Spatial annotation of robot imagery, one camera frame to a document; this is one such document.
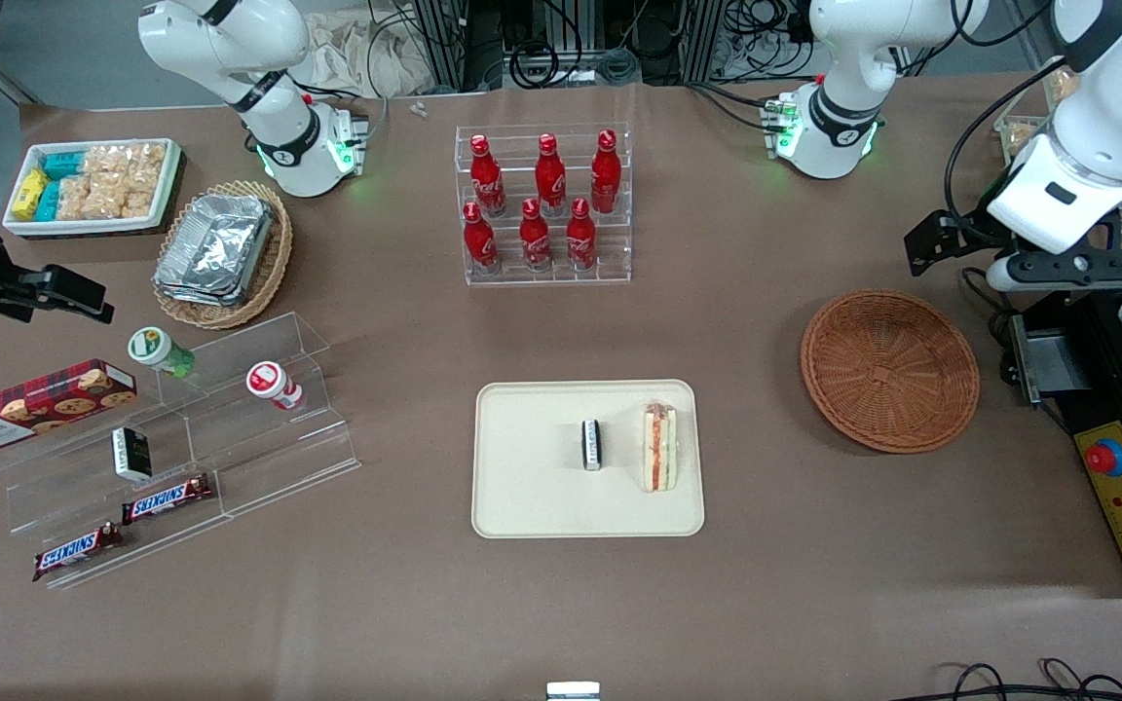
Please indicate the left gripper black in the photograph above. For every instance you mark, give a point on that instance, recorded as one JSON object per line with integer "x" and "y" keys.
{"x": 968, "y": 230}

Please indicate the triangle sandwich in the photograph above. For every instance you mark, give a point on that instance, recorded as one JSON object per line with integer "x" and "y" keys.
{"x": 659, "y": 448}

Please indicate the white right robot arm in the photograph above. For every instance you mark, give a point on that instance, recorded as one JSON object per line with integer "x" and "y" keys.
{"x": 283, "y": 131}

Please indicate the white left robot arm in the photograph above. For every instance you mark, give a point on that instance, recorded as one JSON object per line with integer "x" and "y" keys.
{"x": 1097, "y": 146}

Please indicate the white rectangular snack tray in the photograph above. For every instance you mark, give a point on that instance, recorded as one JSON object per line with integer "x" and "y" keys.
{"x": 93, "y": 227}

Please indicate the round wicker basket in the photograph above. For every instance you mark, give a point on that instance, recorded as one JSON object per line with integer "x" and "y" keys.
{"x": 887, "y": 375}

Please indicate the oval wicker basket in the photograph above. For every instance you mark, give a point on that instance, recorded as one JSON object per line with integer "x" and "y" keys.
{"x": 274, "y": 253}

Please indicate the cream plastic serving tray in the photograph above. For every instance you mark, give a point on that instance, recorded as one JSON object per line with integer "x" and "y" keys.
{"x": 532, "y": 487}

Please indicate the teal snack packet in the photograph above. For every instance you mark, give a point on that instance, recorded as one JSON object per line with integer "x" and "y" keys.
{"x": 48, "y": 201}
{"x": 62, "y": 164}

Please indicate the clear bag of crackers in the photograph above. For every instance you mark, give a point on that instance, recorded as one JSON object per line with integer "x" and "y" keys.
{"x": 139, "y": 200}
{"x": 105, "y": 200}
{"x": 108, "y": 161}
{"x": 150, "y": 158}
{"x": 74, "y": 198}

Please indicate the yellow snack packet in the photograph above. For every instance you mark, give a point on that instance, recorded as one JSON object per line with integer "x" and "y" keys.
{"x": 27, "y": 193}

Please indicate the green lidded yogurt cup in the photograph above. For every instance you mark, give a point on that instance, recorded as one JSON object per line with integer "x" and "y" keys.
{"x": 157, "y": 350}

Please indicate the red tartan cookie box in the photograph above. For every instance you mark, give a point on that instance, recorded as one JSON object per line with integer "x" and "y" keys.
{"x": 35, "y": 404}

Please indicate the stacked aluminium foil trays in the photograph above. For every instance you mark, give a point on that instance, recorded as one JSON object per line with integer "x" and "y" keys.
{"x": 215, "y": 248}

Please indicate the small black chocolate box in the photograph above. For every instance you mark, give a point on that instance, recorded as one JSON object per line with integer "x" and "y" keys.
{"x": 130, "y": 456}
{"x": 592, "y": 446}

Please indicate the black machine housing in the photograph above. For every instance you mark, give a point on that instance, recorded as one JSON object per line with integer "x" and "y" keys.
{"x": 1097, "y": 389}

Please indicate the red lidded yogurt cup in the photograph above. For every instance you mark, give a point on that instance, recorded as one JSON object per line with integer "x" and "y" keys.
{"x": 271, "y": 383}

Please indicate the Snickers chocolate bar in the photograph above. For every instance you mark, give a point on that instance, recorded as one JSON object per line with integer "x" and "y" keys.
{"x": 167, "y": 498}
{"x": 77, "y": 551}

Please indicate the clear acrylic stepped shelf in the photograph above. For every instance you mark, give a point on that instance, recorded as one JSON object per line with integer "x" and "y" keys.
{"x": 259, "y": 458}

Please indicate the red emergency stop button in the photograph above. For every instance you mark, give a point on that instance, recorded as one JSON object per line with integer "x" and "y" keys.
{"x": 1106, "y": 458}

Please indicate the red cola bottle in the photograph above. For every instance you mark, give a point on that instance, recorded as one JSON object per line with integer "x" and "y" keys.
{"x": 580, "y": 239}
{"x": 479, "y": 241}
{"x": 606, "y": 175}
{"x": 487, "y": 180}
{"x": 549, "y": 177}
{"x": 535, "y": 239}

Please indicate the clear acrylic bottle rack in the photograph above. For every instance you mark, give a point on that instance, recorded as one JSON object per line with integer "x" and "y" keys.
{"x": 542, "y": 277}

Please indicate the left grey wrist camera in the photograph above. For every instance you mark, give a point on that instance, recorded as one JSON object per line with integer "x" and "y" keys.
{"x": 1077, "y": 270}

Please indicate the grey metal bracket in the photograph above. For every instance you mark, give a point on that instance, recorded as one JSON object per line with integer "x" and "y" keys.
{"x": 1048, "y": 360}

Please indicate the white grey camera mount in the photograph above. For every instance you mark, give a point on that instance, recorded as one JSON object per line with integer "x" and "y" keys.
{"x": 573, "y": 692}

